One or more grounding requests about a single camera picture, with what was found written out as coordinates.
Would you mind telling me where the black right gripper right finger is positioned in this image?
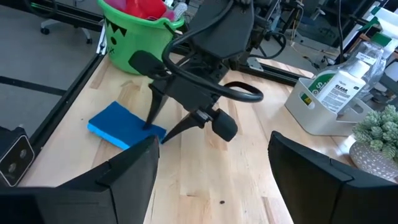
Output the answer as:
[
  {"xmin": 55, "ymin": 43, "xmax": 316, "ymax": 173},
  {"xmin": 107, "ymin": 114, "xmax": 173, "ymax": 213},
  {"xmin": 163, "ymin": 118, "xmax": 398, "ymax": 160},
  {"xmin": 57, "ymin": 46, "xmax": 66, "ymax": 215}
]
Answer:
[{"xmin": 267, "ymin": 129, "xmax": 393, "ymax": 224}]

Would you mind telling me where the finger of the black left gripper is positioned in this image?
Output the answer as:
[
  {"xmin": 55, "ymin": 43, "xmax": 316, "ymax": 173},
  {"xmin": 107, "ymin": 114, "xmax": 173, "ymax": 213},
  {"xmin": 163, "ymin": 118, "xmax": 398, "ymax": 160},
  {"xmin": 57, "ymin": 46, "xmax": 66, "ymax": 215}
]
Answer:
[
  {"xmin": 160, "ymin": 112, "xmax": 203, "ymax": 145},
  {"xmin": 142, "ymin": 84, "xmax": 171, "ymax": 130}
]

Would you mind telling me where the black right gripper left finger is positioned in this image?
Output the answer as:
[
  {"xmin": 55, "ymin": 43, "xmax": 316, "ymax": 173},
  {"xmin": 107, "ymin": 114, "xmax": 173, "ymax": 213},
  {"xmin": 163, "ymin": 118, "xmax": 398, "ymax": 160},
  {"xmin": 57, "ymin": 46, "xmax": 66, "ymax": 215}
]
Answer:
[{"xmin": 58, "ymin": 135, "xmax": 161, "ymax": 224}]

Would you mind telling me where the grey cloth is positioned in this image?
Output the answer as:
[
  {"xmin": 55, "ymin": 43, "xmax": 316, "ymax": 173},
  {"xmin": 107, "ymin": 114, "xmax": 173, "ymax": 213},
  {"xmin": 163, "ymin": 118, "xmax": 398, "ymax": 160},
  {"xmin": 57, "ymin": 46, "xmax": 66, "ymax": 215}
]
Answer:
[{"xmin": 172, "ymin": 2, "xmax": 189, "ymax": 20}]

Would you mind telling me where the blue scouring sponge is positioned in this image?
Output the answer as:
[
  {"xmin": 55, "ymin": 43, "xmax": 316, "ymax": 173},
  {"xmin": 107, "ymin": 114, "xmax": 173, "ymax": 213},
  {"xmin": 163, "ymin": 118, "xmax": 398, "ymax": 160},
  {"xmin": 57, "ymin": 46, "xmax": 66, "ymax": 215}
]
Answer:
[{"xmin": 86, "ymin": 100, "xmax": 168, "ymax": 151}]

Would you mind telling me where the red cloth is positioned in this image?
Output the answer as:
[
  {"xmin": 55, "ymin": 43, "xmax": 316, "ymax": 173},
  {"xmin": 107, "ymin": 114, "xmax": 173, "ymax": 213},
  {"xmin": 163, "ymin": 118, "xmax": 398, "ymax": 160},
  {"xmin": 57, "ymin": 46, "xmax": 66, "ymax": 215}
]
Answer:
[{"xmin": 123, "ymin": 0, "xmax": 168, "ymax": 21}]

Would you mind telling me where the pink cloth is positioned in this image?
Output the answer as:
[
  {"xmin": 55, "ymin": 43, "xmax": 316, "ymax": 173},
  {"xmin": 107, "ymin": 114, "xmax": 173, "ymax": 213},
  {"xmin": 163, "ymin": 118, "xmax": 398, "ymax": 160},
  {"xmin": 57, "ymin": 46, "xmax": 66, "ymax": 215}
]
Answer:
[{"xmin": 104, "ymin": 0, "xmax": 129, "ymax": 12}]

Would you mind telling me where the green plastic face-print bucket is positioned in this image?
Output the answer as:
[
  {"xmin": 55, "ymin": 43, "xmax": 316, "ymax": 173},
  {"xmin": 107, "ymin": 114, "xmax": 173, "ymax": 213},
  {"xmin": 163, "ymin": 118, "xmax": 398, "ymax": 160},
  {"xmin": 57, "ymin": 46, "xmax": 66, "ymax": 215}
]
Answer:
[{"xmin": 96, "ymin": 0, "xmax": 187, "ymax": 75}]

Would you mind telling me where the white plastic caddy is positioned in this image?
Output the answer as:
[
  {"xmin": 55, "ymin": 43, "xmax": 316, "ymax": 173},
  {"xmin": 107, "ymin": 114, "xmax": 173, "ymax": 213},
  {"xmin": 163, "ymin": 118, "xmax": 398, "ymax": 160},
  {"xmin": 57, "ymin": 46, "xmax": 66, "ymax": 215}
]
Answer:
[{"xmin": 284, "ymin": 77, "xmax": 374, "ymax": 137}]

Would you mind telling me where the potted green succulent plant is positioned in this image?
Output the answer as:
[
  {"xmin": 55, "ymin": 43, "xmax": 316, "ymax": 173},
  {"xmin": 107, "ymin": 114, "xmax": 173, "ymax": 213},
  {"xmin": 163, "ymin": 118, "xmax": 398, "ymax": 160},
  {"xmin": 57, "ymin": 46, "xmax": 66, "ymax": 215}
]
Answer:
[{"xmin": 348, "ymin": 104, "xmax": 398, "ymax": 184}]

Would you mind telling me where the small white bottle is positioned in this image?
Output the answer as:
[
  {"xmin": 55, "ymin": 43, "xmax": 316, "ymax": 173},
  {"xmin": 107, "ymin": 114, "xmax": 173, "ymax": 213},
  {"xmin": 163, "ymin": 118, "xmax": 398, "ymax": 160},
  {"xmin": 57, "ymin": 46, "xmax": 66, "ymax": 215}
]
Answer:
[{"xmin": 313, "ymin": 60, "xmax": 371, "ymax": 114}]

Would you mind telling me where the clear green-label spray bottle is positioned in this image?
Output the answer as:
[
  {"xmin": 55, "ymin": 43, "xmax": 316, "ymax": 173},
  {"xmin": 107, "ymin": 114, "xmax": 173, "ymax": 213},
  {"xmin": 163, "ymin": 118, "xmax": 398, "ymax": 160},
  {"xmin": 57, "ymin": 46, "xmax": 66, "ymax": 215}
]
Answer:
[{"xmin": 307, "ymin": 6, "xmax": 398, "ymax": 97}]

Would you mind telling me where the office chair wheeled base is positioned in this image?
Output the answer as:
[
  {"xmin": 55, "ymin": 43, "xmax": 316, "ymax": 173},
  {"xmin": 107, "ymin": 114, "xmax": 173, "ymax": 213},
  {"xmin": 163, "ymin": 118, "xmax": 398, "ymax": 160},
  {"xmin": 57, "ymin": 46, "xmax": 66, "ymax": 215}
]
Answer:
[{"xmin": 39, "ymin": 17, "xmax": 94, "ymax": 45}]

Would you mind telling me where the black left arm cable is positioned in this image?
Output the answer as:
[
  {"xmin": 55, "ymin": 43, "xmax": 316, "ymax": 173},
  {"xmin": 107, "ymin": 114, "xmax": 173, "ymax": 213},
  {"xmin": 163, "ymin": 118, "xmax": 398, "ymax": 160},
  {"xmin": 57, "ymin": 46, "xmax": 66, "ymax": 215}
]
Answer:
[{"xmin": 161, "ymin": 0, "xmax": 265, "ymax": 103}]

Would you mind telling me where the table-level camera box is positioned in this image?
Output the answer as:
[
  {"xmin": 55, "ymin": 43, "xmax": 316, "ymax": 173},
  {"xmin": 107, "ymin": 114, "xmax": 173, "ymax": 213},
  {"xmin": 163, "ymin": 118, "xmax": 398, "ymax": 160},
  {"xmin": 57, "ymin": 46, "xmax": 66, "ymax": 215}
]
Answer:
[{"xmin": 0, "ymin": 125, "xmax": 36, "ymax": 188}]

